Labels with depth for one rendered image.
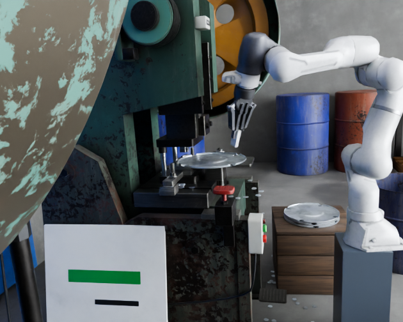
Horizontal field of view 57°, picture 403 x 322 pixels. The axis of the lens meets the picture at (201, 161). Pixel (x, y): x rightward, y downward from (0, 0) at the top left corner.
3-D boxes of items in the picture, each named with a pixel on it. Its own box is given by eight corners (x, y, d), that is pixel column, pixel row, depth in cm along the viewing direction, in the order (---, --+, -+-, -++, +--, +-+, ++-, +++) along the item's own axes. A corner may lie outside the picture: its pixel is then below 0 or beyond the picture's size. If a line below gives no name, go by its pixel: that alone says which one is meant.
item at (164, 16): (212, 53, 181) (210, 15, 177) (171, 43, 118) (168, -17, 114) (176, 54, 185) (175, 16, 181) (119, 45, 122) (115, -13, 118)
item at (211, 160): (165, 161, 163) (165, 159, 163) (219, 151, 179) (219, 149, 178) (202, 172, 140) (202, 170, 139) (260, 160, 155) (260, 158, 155)
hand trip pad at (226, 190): (236, 206, 130) (235, 184, 128) (233, 212, 124) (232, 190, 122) (216, 206, 131) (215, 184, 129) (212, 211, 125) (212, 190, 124)
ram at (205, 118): (214, 132, 164) (210, 62, 157) (207, 138, 150) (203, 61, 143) (176, 133, 168) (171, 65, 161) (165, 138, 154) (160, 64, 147)
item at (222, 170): (255, 185, 165) (254, 155, 162) (252, 195, 151) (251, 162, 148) (199, 184, 170) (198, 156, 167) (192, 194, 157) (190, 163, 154)
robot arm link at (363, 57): (405, 29, 127) (377, 34, 143) (354, 34, 125) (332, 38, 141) (403, 87, 131) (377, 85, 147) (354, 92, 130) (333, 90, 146)
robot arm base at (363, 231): (395, 232, 156) (396, 200, 153) (412, 253, 138) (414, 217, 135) (339, 231, 160) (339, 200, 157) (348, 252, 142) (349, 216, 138)
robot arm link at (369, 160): (390, 115, 145) (420, 120, 127) (364, 174, 149) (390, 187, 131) (364, 106, 143) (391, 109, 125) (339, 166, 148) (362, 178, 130)
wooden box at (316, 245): (339, 259, 227) (340, 205, 219) (357, 295, 190) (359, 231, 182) (272, 259, 232) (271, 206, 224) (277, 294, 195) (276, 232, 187)
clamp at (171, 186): (186, 183, 155) (184, 158, 153) (174, 195, 139) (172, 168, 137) (172, 183, 156) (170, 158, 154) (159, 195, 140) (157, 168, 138)
